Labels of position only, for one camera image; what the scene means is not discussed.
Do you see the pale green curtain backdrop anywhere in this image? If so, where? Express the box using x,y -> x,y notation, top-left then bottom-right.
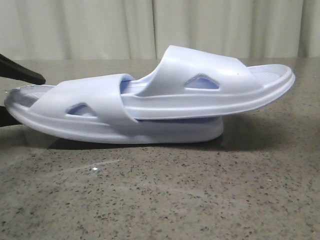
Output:
0,0 -> 320,60

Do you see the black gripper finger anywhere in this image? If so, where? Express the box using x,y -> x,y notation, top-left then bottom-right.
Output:
0,106 -> 18,127
0,54 -> 46,84

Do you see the light blue slipper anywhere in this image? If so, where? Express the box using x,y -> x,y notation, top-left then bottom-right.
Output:
4,74 -> 223,144
120,45 -> 295,120

